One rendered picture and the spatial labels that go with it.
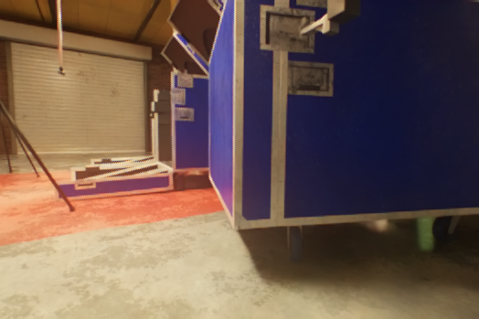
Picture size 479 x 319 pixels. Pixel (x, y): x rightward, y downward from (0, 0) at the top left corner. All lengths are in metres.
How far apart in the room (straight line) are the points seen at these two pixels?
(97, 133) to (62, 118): 0.86
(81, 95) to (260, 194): 7.43
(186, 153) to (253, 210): 1.40
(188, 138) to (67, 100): 6.10
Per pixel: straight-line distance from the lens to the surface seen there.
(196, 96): 2.19
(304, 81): 0.87
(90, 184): 2.11
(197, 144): 2.17
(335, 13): 0.66
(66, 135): 7.95
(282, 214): 0.85
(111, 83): 8.10
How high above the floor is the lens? 0.45
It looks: 5 degrees down
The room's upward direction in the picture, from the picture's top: 1 degrees clockwise
